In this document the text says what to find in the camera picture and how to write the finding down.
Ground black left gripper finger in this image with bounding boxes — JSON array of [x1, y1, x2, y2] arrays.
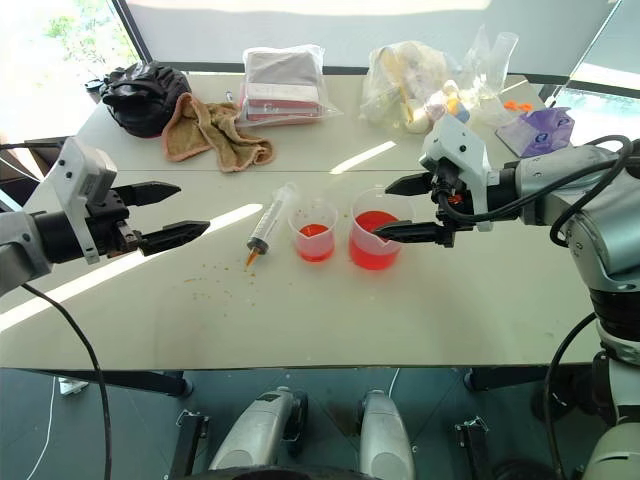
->
[[116, 181, 182, 208], [137, 220, 211, 257]]

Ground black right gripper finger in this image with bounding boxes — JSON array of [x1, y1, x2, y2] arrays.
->
[[383, 172, 434, 197], [372, 221, 444, 243]]

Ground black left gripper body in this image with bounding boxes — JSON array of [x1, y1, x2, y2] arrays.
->
[[85, 186, 143, 258]]

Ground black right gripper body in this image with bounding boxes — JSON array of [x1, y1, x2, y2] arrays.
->
[[425, 157, 473, 248]]

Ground large beaker with red liquid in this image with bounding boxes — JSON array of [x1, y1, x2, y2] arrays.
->
[[348, 186, 416, 272]]

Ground small beaker with red liquid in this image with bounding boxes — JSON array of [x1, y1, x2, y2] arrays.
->
[[288, 198, 339, 263]]

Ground clear plastic syringe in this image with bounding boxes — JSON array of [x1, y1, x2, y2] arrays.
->
[[244, 182, 298, 272]]

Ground brown towel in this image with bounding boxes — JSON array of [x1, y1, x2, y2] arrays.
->
[[161, 92, 276, 174]]

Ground black plastic bag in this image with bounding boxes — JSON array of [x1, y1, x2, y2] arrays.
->
[[99, 61, 192, 138]]

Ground clear bag of yellow items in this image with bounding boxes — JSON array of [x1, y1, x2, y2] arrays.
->
[[358, 41, 451, 135]]

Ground purple tissue box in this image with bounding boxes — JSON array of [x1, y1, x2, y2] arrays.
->
[[495, 106, 575, 160]]

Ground clear bag of cloths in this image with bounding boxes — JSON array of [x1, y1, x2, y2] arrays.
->
[[236, 44, 344, 128]]

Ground silver right robot leg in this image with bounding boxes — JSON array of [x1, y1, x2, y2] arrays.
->
[[357, 388, 416, 480]]

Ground silver robot leg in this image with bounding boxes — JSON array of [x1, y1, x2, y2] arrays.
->
[[357, 388, 416, 480], [208, 385, 309, 472]]

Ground silver left robot leg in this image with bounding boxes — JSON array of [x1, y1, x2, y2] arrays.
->
[[208, 385, 309, 472]]

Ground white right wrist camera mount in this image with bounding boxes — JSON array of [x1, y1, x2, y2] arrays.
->
[[418, 115, 502, 232]]

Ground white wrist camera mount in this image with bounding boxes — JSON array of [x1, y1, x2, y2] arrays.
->
[[42, 136, 119, 265], [418, 115, 502, 232]]

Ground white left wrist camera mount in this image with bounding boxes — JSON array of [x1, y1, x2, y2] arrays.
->
[[42, 136, 119, 265]]

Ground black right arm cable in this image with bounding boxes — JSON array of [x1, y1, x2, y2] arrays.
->
[[437, 134, 634, 249]]

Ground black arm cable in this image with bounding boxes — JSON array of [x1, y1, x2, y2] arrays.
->
[[437, 134, 634, 249], [21, 282, 113, 480]]

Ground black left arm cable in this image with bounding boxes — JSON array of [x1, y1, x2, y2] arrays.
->
[[21, 282, 113, 480]]

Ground black table frame bar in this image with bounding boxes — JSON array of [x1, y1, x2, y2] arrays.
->
[[29, 368, 194, 398]]

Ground black table leg bracket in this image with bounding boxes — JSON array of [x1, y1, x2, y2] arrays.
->
[[454, 416, 493, 480], [169, 409, 210, 480]]

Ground white floor cable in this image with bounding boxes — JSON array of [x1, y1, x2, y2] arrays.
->
[[20, 374, 60, 480]]

